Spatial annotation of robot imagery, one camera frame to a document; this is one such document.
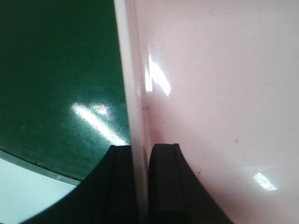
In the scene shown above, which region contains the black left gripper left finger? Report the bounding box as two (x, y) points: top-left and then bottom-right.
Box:
(25, 146), (140, 224)

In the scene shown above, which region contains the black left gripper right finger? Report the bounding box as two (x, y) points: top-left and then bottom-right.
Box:
(148, 144), (231, 224)

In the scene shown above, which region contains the pink plastic bin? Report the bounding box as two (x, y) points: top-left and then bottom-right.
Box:
(114, 0), (299, 224)

